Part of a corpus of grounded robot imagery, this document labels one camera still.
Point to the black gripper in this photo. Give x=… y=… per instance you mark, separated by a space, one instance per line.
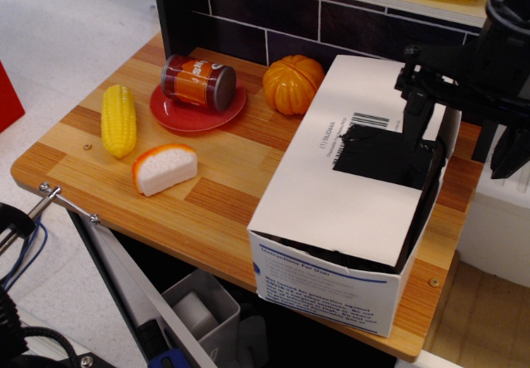
x=492 y=82

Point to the blue black tool handle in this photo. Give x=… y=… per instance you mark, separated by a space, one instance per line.
x=156 y=348

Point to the yellow toy corn on table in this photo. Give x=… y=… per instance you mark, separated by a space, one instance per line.
x=118 y=121

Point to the white cardboard box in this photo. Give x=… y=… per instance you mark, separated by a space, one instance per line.
x=337 y=230

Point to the white orange cheese wedge toy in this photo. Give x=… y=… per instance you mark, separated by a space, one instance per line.
x=163 y=167

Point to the red orange toy can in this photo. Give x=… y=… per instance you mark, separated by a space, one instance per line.
x=199 y=82

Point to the orange toy pumpkin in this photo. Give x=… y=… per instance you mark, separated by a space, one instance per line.
x=290 y=84

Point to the metal clamp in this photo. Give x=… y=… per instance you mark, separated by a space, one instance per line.
x=19 y=224

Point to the red toy plate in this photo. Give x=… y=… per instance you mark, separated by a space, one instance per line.
x=182 y=117

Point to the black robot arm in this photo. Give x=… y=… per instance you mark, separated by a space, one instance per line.
x=507 y=22

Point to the grey plastic bin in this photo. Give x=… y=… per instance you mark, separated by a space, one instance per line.
x=209 y=313

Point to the red box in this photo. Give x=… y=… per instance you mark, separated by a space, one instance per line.
x=11 y=108

